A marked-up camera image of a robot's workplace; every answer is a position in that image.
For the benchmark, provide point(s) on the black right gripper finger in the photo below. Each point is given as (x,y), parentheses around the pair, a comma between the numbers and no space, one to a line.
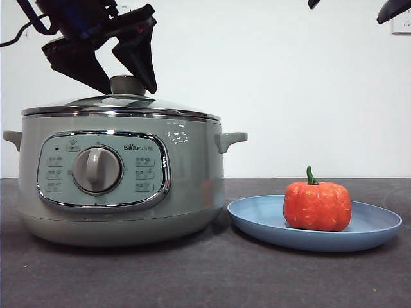
(313,3)
(395,9)

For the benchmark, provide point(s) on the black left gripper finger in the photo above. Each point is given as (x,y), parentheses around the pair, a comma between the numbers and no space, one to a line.
(141,57)
(77,64)

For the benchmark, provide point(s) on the glass lid with green knob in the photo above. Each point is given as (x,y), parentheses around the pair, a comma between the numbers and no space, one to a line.
(128,104)

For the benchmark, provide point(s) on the orange pumpkin with green stem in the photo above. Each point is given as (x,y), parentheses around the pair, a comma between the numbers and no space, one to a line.
(316,208)

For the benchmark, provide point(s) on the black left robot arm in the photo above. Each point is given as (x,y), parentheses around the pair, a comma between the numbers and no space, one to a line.
(74,16)

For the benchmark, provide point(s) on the pale green electric steamer pot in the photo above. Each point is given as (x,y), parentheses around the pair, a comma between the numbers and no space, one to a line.
(128,224)

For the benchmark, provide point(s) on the blue round plate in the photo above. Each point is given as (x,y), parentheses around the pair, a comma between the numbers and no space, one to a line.
(257,221)

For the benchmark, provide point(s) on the white wall socket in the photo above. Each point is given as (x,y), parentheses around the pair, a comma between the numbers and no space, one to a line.
(401,29)

